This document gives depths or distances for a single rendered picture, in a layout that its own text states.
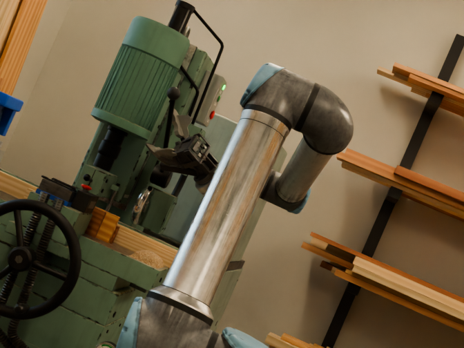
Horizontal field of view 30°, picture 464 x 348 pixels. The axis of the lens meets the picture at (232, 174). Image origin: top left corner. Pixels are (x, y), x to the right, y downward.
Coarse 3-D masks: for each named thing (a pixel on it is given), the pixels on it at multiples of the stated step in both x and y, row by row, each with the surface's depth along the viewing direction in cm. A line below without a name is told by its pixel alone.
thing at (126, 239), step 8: (120, 232) 237; (120, 240) 237; (128, 240) 237; (136, 240) 237; (144, 240) 237; (128, 248) 237; (136, 248) 237; (144, 248) 236; (152, 248) 236; (160, 248) 236; (160, 256) 236; (168, 256) 236; (168, 264) 236
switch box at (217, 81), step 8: (208, 72) 266; (216, 80) 266; (224, 80) 270; (200, 88) 266; (208, 88) 266; (216, 88) 266; (200, 96) 266; (208, 96) 266; (216, 96) 267; (208, 104) 266; (216, 104) 273; (200, 112) 266; (208, 112) 266; (200, 120) 266
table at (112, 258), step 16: (0, 192) 239; (32, 240) 214; (80, 240) 222; (96, 240) 225; (64, 256) 213; (96, 256) 222; (112, 256) 221; (128, 256) 221; (112, 272) 221; (128, 272) 221; (144, 272) 220; (160, 272) 222; (144, 288) 220
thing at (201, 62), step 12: (192, 60) 258; (204, 60) 258; (192, 72) 258; (204, 72) 266; (180, 96) 258; (192, 96) 263; (180, 108) 257; (96, 132) 259; (156, 144) 257; (144, 168) 257; (144, 180) 257; (96, 204) 258; (132, 204) 257; (120, 216) 257
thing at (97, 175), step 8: (88, 168) 235; (96, 168) 235; (80, 176) 235; (96, 176) 235; (104, 176) 235; (112, 176) 241; (80, 184) 235; (88, 184) 235; (96, 184) 235; (104, 184) 237; (96, 192) 235; (104, 192) 240
